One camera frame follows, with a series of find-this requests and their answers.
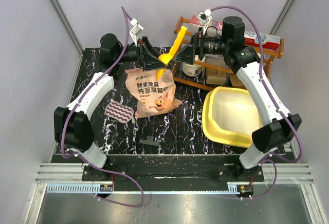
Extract yellow litter box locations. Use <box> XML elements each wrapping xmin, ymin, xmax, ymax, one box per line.
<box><xmin>202</xmin><ymin>86</ymin><xmax>263</xmax><ymax>148</ymax></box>

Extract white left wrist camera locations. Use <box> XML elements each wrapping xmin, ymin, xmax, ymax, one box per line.
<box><xmin>129</xmin><ymin>18</ymin><xmax>144</xmax><ymax>46</ymax></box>

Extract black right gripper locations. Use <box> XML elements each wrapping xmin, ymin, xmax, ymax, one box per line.
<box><xmin>173</xmin><ymin>28</ymin><xmax>229</xmax><ymax>65</ymax></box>

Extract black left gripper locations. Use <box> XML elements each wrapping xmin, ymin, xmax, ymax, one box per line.
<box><xmin>116</xmin><ymin>36</ymin><xmax>167</xmax><ymax>71</ymax></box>

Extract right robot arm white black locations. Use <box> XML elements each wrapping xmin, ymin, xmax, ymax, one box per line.
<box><xmin>174</xmin><ymin>14</ymin><xmax>302</xmax><ymax>181</ymax></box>

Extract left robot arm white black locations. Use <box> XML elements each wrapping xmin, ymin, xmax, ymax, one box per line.
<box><xmin>54</xmin><ymin>33</ymin><xmax>167</xmax><ymax>181</ymax></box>

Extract pink cat litter bag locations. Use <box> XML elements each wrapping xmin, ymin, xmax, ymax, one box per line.
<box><xmin>125</xmin><ymin>68</ymin><xmax>182</xmax><ymax>118</ymax></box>

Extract red 3D toothpaste box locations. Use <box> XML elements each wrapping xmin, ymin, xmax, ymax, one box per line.
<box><xmin>188</xmin><ymin>15</ymin><xmax>223</xmax><ymax>37</ymax></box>

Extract red white R+O box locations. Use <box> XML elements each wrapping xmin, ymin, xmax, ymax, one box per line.
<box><xmin>244</xmin><ymin>31</ymin><xmax>281</xmax><ymax>50</ymax></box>

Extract yellow plastic litter scoop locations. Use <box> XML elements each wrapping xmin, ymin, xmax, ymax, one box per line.
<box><xmin>156</xmin><ymin>26</ymin><xmax>187</xmax><ymax>81</ymax></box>

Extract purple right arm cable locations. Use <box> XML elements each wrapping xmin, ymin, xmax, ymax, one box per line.
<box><xmin>209</xmin><ymin>5</ymin><xmax>304</xmax><ymax>199</ymax></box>

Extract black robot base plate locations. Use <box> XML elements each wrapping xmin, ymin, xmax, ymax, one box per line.
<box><xmin>81</xmin><ymin>163</ymin><xmax>265</xmax><ymax>182</ymax></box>

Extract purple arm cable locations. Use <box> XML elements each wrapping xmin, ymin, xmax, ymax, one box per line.
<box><xmin>60</xmin><ymin>6</ymin><xmax>145</xmax><ymax>207</ymax></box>
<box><xmin>209</xmin><ymin>5</ymin><xmax>304</xmax><ymax>199</ymax></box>

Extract purple wavy striped sponge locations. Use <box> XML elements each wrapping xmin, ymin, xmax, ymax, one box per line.
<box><xmin>104</xmin><ymin>101</ymin><xmax>134</xmax><ymax>124</ymax></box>

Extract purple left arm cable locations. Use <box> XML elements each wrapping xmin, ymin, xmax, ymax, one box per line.
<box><xmin>60</xmin><ymin>6</ymin><xmax>145</xmax><ymax>207</ymax></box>

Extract aluminium frame rail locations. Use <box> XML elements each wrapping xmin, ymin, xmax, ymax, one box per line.
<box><xmin>36</xmin><ymin>163</ymin><xmax>314</xmax><ymax>184</ymax></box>

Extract grey metal scraper blade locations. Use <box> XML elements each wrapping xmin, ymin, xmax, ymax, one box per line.
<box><xmin>139</xmin><ymin>136</ymin><xmax>159</xmax><ymax>146</ymax></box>

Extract brown cardboard box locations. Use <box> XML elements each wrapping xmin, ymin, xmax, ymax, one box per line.
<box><xmin>229</xmin><ymin>74</ymin><xmax>245</xmax><ymax>89</ymax></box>

